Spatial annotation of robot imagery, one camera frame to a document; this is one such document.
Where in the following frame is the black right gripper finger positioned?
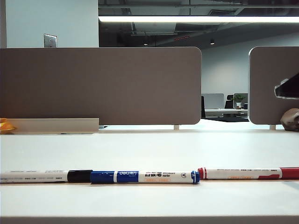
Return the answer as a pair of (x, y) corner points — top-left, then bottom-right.
(276, 73), (299, 88)
(273, 84), (299, 100)

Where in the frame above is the red whiteboard marker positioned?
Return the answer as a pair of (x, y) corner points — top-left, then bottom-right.
(197, 166), (299, 180)

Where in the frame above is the black whiteboard marker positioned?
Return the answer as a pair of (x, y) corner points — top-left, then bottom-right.
(0, 169), (93, 183)

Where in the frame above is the brown lumpy object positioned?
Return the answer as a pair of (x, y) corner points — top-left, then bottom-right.
(280, 108), (299, 131)

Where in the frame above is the narrow brown desk divider panel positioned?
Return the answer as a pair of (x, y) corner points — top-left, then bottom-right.
(248, 46), (299, 126)

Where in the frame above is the green potted plant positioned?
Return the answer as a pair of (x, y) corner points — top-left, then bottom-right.
(233, 93), (246, 110)

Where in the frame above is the black office chair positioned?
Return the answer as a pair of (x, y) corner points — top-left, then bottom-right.
(224, 94), (235, 109)

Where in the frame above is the white background desk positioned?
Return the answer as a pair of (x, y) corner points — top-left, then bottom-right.
(205, 108), (249, 118)

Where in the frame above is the grey background desk screen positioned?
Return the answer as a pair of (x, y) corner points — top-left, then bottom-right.
(202, 93), (224, 110)

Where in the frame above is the long ceiling light strip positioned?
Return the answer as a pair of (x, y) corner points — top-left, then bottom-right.
(98, 15), (299, 23)

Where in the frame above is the wide brown desk divider panel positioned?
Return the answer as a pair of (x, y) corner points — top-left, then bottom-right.
(0, 47), (202, 126)

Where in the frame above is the blue whiteboard marker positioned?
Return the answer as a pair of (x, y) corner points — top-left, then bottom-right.
(90, 169), (201, 185)

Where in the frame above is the orange soft object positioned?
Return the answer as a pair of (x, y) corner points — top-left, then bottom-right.
(0, 118), (18, 135)

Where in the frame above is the metal wall switch plate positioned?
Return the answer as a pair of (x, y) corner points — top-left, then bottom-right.
(43, 34), (58, 49)

